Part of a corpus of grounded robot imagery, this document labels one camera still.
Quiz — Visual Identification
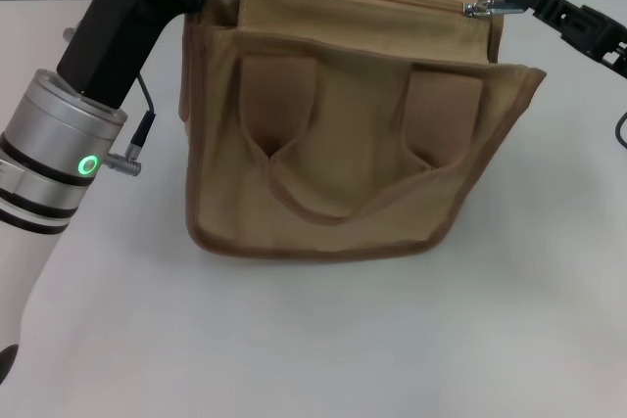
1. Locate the khaki canvas food bag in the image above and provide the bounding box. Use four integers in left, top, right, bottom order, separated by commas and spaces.
178, 0, 548, 263

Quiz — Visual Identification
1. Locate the silver metal zipper pull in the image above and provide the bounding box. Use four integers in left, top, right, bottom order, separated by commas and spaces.
461, 0, 523, 20

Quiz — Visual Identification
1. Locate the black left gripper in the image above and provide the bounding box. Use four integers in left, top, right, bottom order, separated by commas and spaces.
55, 0, 213, 112

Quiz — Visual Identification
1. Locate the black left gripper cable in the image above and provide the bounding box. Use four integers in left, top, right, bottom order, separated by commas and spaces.
105, 71, 159, 178

